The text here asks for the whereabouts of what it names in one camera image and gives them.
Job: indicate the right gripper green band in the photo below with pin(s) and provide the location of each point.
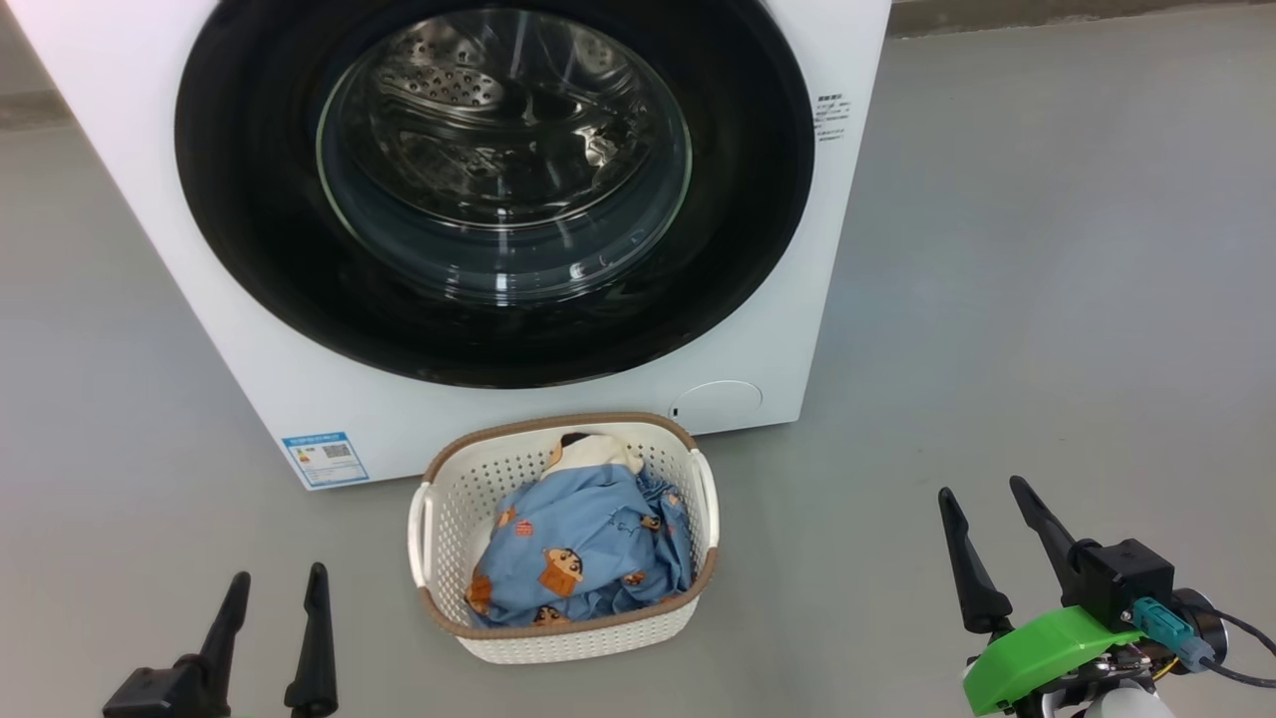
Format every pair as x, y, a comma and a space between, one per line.
1037, 653

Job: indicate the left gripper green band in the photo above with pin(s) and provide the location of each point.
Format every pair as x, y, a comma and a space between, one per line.
159, 693

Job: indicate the blue cartoon print garment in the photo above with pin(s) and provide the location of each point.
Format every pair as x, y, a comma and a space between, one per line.
588, 538

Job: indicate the cream garment with black patch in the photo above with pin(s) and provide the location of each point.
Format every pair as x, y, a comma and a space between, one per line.
598, 451

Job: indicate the black round glass washer door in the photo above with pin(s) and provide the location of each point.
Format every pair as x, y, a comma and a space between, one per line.
249, 249

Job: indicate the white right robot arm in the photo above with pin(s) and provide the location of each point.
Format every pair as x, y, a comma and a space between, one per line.
1107, 706

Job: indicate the white basket with brown rim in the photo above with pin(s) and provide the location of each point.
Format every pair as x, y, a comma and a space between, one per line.
449, 499

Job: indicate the white front-load washing machine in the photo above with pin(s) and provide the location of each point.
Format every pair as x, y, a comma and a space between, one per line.
150, 249

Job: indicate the blue energy label sticker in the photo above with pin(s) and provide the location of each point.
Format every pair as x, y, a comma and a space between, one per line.
325, 459

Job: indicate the round white filter cover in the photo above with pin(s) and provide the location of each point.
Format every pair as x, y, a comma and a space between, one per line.
716, 406

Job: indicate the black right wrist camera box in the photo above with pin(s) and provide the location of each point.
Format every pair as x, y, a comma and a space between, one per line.
1126, 578

